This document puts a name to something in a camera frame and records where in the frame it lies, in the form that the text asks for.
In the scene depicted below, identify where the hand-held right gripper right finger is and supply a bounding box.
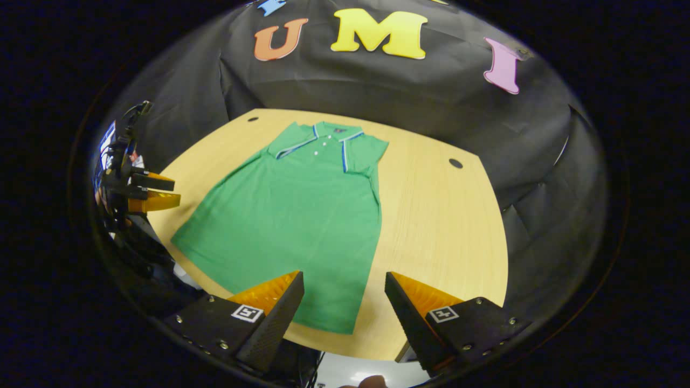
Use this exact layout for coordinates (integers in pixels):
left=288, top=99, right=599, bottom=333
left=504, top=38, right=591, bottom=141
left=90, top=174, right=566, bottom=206
left=384, top=272, right=532, bottom=378

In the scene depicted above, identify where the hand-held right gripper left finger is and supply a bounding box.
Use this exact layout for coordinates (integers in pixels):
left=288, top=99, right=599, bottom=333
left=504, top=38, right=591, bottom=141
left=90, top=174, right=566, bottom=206
left=163, top=271, right=306, bottom=375

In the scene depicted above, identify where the green T-shirt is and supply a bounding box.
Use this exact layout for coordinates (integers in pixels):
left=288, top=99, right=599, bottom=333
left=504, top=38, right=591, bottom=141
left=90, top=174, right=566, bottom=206
left=170, top=121, right=390, bottom=336

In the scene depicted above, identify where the computer monitor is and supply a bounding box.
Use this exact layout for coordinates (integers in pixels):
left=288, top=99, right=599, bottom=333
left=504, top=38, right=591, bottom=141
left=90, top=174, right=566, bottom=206
left=99, top=121, right=117, bottom=173

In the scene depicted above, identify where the black backdrop cloth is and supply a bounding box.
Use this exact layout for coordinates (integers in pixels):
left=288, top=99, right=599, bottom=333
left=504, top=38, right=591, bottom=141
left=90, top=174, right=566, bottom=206
left=108, top=0, right=610, bottom=324

